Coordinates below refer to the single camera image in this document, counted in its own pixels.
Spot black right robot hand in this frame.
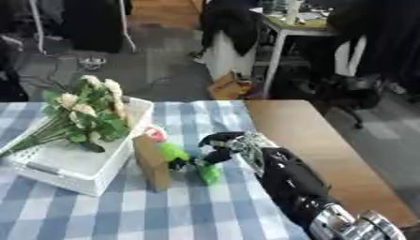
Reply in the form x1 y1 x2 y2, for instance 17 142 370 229
167 131 248 172

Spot green toy vegetable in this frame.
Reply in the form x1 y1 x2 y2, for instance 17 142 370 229
157 142 223 186

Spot brown cardboard box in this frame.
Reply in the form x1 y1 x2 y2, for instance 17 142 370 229
131 133 173 192

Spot red and white toy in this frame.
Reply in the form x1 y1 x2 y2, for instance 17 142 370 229
142 125 170 143

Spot brown bag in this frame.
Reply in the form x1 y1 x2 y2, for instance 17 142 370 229
206 69 256 101

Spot white desk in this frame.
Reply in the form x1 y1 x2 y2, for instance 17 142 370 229
256 6 341 98

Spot cream flower bouquet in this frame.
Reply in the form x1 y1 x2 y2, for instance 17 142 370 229
0 74 135 159

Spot white plastic basket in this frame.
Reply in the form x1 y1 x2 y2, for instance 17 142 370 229
0 97 157 198

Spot black office chair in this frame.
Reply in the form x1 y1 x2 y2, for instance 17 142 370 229
303 73 386 129

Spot white clothes rack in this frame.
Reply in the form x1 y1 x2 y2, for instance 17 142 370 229
27 0 138 54

